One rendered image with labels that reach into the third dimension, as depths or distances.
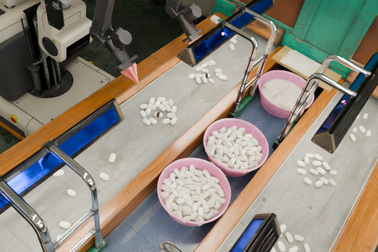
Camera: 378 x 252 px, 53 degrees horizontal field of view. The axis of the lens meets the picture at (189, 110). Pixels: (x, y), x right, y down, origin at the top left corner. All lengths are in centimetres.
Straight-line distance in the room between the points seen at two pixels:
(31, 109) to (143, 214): 111
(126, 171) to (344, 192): 84
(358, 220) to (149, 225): 75
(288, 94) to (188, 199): 77
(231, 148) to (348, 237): 53
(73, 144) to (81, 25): 97
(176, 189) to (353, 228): 64
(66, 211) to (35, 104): 106
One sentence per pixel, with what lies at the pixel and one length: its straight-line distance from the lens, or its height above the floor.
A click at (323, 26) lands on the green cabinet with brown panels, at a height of 96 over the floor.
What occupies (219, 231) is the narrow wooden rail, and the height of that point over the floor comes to 76.
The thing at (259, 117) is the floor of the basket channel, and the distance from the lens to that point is 180.
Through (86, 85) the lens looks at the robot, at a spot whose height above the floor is 28.
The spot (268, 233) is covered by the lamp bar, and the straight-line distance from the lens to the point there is 99.
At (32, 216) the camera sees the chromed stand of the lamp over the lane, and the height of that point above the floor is 112.
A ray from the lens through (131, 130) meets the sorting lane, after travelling 155.
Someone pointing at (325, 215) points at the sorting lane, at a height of 74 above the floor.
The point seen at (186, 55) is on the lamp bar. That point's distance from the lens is 138.
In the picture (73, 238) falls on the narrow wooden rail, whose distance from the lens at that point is 130.
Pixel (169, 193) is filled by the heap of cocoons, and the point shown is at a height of 73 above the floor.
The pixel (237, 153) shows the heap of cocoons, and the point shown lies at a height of 74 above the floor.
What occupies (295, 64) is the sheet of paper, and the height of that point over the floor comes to 78.
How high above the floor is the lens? 195
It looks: 47 degrees down
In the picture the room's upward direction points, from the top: 11 degrees clockwise
